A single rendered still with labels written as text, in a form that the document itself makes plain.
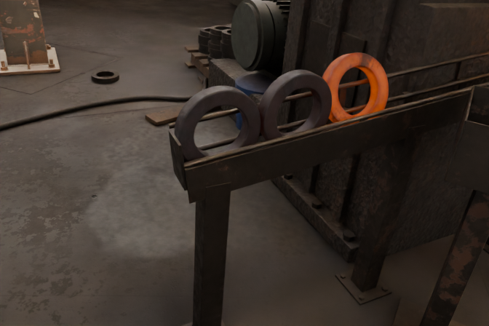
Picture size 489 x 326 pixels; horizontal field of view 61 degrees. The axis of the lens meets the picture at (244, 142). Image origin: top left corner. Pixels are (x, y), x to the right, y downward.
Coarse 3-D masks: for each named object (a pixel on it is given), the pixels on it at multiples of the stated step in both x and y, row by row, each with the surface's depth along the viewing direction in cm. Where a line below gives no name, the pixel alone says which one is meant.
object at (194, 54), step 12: (228, 24) 318; (204, 36) 305; (216, 36) 284; (228, 36) 261; (192, 48) 323; (204, 48) 309; (216, 48) 287; (228, 48) 264; (192, 60) 329; (204, 60) 296; (204, 72) 304
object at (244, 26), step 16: (256, 0) 216; (272, 0) 224; (288, 0) 224; (240, 16) 225; (256, 16) 210; (272, 16) 213; (288, 16) 216; (240, 32) 227; (256, 32) 211; (272, 32) 211; (240, 48) 230; (256, 48) 213; (272, 48) 214; (224, 64) 257; (240, 64) 233; (256, 64) 220; (272, 64) 226; (208, 80) 270; (224, 80) 246; (256, 96) 213
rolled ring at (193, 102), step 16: (208, 96) 80; (224, 96) 82; (240, 96) 83; (192, 112) 80; (240, 112) 88; (256, 112) 87; (176, 128) 83; (192, 128) 82; (256, 128) 89; (192, 144) 84; (240, 144) 89
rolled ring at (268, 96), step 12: (288, 72) 89; (300, 72) 89; (276, 84) 87; (288, 84) 87; (300, 84) 88; (312, 84) 90; (324, 84) 92; (264, 96) 88; (276, 96) 87; (324, 96) 93; (264, 108) 88; (276, 108) 88; (312, 108) 97; (324, 108) 95; (264, 120) 88; (276, 120) 90; (312, 120) 97; (324, 120) 97; (264, 132) 90; (276, 132) 91; (288, 132) 97
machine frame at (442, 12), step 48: (336, 0) 135; (384, 0) 117; (432, 0) 111; (480, 0) 119; (288, 48) 171; (336, 48) 140; (384, 48) 123; (432, 48) 112; (480, 48) 120; (432, 96) 121; (432, 144) 131; (288, 192) 176; (336, 192) 155; (432, 192) 144; (336, 240) 149; (432, 240) 159
